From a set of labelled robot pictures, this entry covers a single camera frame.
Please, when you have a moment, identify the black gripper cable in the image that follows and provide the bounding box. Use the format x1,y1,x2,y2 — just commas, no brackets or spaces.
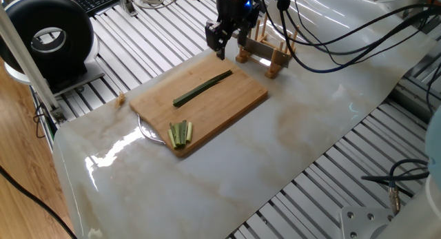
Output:
274,0,441,74
258,0,441,57

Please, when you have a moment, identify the bamboo cutting board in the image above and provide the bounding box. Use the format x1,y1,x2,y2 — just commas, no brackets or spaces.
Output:
129,51,269,159

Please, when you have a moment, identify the black ring-shaped fan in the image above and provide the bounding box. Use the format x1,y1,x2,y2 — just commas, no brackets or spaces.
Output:
0,0,106,97

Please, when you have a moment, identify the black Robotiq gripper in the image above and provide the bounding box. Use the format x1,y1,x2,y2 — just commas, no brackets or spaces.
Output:
205,0,261,61

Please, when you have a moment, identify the black base cable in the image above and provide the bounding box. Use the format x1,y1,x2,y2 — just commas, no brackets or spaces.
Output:
360,158,430,216

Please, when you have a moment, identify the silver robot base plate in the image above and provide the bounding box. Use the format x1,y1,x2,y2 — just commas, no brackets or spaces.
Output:
340,206,394,239

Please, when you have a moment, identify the long green garlic stalk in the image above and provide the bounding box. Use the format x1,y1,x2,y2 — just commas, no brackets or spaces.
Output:
172,69,234,108

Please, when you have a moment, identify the black floor cable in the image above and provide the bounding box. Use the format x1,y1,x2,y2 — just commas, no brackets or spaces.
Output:
0,165,79,239

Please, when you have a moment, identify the wooden peg rack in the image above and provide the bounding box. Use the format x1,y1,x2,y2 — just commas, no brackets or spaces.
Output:
235,13,300,80

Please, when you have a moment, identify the short aluminium frame post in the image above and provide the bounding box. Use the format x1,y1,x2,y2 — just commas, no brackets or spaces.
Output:
119,0,138,17

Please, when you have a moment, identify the thin black hanging cable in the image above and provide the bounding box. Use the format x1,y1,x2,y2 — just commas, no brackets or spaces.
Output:
32,103,49,139

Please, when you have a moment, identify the marble pattern table mat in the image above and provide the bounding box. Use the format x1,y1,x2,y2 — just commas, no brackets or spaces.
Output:
52,0,438,239

